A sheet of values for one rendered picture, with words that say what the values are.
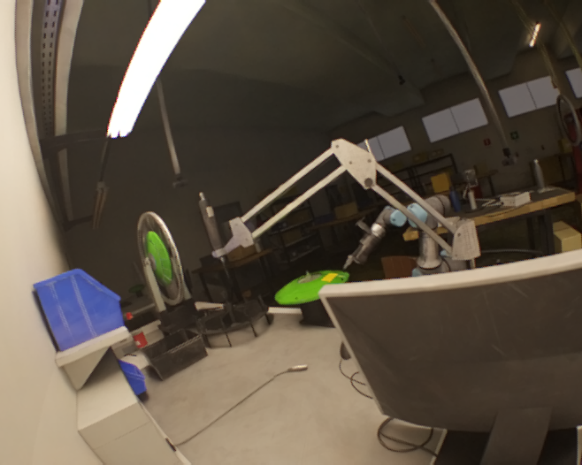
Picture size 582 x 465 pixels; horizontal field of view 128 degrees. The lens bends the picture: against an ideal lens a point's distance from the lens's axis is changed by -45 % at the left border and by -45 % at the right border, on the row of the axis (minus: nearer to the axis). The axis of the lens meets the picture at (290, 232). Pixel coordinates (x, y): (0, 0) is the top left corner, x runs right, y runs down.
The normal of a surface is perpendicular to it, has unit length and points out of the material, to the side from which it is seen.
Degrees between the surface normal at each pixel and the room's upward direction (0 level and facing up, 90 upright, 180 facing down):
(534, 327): 72
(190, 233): 90
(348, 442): 0
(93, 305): 92
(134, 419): 90
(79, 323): 92
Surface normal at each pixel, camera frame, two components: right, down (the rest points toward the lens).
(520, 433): -0.68, 0.19
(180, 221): 0.69, -0.18
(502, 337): -0.72, -0.04
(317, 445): -0.31, -0.95
